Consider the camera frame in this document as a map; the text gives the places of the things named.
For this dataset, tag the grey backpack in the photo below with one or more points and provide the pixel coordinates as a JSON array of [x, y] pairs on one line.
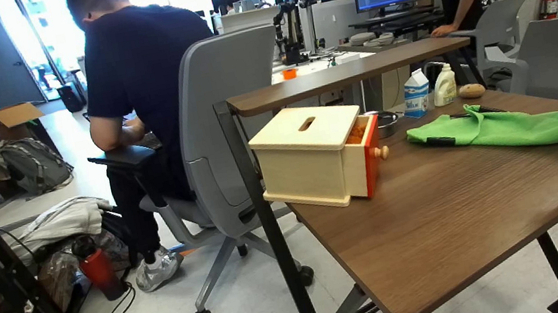
[[34, 165]]

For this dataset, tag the heap of light clothing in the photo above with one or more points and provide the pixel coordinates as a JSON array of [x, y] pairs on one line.
[[61, 221]]

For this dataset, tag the open cardboard box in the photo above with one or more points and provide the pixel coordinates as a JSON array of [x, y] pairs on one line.
[[13, 116]]

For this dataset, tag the wooden box with drawer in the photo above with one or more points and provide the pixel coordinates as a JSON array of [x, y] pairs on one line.
[[304, 166]]

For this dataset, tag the grey office chair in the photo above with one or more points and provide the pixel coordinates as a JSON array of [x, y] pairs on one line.
[[226, 120]]

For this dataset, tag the white plastic bottle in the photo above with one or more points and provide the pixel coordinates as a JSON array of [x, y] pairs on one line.
[[444, 88]]

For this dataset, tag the black marker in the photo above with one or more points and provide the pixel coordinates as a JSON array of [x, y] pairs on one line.
[[440, 141]]

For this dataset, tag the wooden drawer knob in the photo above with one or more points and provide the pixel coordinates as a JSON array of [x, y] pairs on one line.
[[380, 153]]

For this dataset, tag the small black robot arm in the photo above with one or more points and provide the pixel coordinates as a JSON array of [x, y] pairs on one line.
[[287, 34]]

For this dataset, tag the green cloth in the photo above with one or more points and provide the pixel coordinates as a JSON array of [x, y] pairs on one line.
[[510, 130]]

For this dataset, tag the small milk carton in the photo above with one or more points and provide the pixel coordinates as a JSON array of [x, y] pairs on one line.
[[416, 97]]

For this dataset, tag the orange tape roll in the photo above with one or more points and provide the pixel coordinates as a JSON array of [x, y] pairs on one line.
[[289, 73]]

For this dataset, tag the black pen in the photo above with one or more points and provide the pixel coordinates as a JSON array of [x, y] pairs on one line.
[[489, 109]]

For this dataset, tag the metal bowl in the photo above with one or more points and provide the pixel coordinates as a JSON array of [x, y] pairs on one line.
[[387, 125]]

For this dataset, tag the drawer with orange front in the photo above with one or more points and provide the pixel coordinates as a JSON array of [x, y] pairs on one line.
[[356, 166]]

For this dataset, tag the potato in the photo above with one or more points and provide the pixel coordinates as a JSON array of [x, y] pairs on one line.
[[472, 91]]

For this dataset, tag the red water bottle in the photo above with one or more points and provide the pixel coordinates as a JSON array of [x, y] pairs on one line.
[[101, 274]]

